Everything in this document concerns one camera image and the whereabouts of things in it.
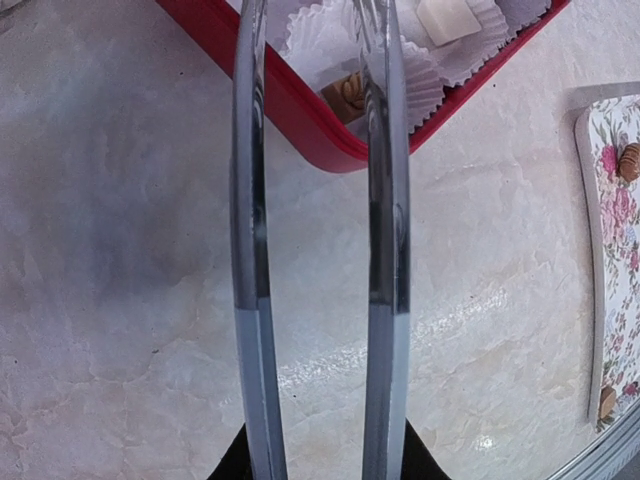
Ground floral rectangular tray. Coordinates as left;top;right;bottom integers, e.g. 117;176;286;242
575;95;639;432

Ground brown sweet chocolate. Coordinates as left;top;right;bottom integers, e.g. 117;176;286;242
598;386;616;419

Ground silver metal serving tongs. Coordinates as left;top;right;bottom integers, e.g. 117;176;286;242
229;1;411;479

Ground white cube chocolate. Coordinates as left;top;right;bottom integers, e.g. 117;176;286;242
416;0;482;46

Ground round swirl brown chocolate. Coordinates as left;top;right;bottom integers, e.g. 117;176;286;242
617;142;640;184

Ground aluminium table front rail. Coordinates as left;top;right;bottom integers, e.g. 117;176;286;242
549;405;639;480

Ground brown ridged chocolate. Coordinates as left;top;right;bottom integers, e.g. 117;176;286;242
320;72;365;125

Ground red chocolate box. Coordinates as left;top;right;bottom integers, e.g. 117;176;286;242
158;0;569;173

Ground white paper chocolate cups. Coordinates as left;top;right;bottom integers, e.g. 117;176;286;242
286;0;551;136

